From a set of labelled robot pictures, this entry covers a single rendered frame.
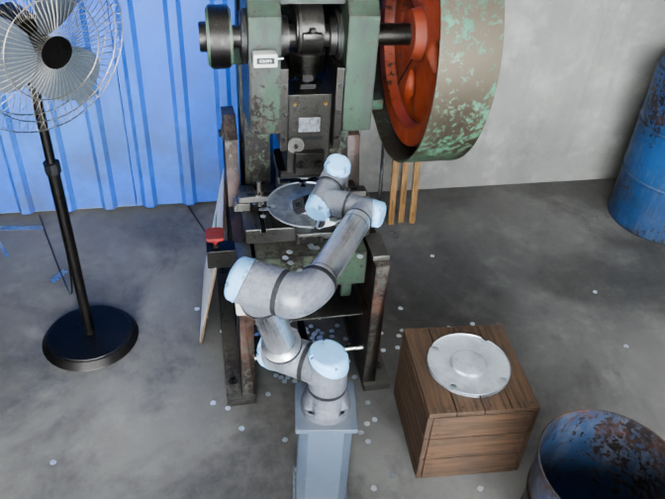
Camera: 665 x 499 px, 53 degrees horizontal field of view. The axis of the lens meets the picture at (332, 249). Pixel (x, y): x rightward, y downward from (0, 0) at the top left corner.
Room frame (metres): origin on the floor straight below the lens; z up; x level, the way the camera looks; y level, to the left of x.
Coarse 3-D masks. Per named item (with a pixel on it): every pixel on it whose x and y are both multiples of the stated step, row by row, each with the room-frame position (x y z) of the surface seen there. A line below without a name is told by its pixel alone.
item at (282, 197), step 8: (288, 184) 2.07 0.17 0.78; (296, 184) 2.07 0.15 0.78; (312, 184) 2.08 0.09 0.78; (272, 192) 2.00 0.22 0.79; (280, 192) 2.01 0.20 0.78; (288, 192) 2.02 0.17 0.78; (296, 192) 2.02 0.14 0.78; (304, 192) 2.02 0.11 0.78; (272, 200) 1.96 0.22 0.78; (280, 200) 1.96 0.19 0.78; (288, 200) 1.96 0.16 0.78; (272, 208) 1.91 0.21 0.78; (280, 208) 1.91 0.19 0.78; (288, 208) 1.91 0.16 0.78; (280, 216) 1.86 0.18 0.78; (288, 216) 1.87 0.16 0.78; (296, 216) 1.87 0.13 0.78; (304, 216) 1.87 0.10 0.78; (288, 224) 1.81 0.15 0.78; (296, 224) 1.82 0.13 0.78; (304, 224) 1.82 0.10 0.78
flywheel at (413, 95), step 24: (384, 0) 2.46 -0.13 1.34; (408, 0) 2.30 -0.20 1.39; (432, 0) 2.07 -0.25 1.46; (432, 24) 2.04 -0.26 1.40; (384, 48) 2.40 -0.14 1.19; (408, 48) 2.13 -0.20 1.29; (432, 48) 2.03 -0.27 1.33; (384, 72) 2.37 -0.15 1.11; (408, 72) 2.21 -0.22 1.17; (432, 72) 1.98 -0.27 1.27; (384, 96) 2.34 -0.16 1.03; (408, 96) 2.18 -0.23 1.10; (432, 96) 1.86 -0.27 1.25; (408, 120) 2.12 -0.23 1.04; (408, 144) 2.01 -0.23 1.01
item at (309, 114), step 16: (320, 80) 2.07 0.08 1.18; (288, 96) 1.97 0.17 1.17; (304, 96) 1.98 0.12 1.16; (320, 96) 2.00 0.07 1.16; (288, 112) 1.97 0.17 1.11; (304, 112) 1.98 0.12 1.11; (320, 112) 2.00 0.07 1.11; (288, 128) 1.97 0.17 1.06; (304, 128) 1.98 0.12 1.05; (320, 128) 2.00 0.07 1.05; (288, 144) 1.96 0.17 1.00; (304, 144) 1.99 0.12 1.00; (320, 144) 2.00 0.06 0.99; (288, 160) 1.97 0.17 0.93; (304, 160) 1.96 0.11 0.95; (320, 160) 1.97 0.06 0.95
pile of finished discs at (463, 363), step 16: (448, 336) 1.78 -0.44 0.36; (464, 336) 1.78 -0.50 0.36; (432, 352) 1.69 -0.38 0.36; (448, 352) 1.69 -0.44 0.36; (464, 352) 1.69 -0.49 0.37; (480, 352) 1.70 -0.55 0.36; (496, 352) 1.71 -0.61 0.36; (432, 368) 1.61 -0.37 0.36; (448, 368) 1.61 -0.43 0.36; (464, 368) 1.61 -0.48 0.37; (480, 368) 1.62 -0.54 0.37; (496, 368) 1.63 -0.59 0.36; (448, 384) 1.54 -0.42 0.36; (464, 384) 1.55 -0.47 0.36; (480, 384) 1.55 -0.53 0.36; (496, 384) 1.56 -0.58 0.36
